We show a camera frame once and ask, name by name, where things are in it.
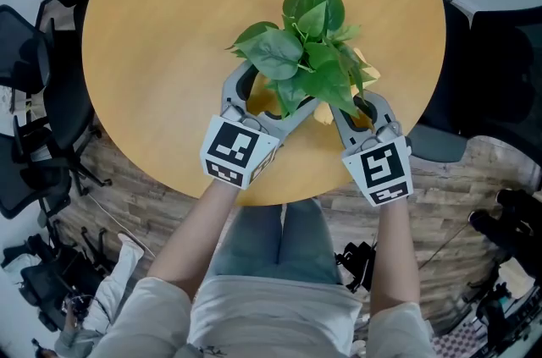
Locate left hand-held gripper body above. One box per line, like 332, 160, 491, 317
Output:
199, 104, 282, 191

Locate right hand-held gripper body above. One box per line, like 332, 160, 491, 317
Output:
341, 121, 415, 208

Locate orange-yellow cleaning cloth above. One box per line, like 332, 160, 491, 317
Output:
248, 47, 383, 132

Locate green leafy plant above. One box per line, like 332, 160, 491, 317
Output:
224, 0, 369, 121

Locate person's right forearm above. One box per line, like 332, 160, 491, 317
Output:
370, 197, 423, 317

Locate person's left forearm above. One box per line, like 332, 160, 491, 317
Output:
146, 178, 238, 300

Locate person's grey jeans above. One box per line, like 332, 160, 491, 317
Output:
207, 197, 340, 286

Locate black office chair with armrests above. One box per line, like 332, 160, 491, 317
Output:
408, 0, 542, 180

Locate person's white t-shirt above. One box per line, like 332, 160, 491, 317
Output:
91, 273, 435, 358

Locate checkered mat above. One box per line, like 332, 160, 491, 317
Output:
431, 321, 489, 358

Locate black device with cables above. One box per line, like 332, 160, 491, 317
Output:
334, 239, 379, 292

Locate white floor cable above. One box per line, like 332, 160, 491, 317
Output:
86, 192, 156, 258

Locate black equipment with cables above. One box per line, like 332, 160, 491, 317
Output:
18, 225, 109, 333

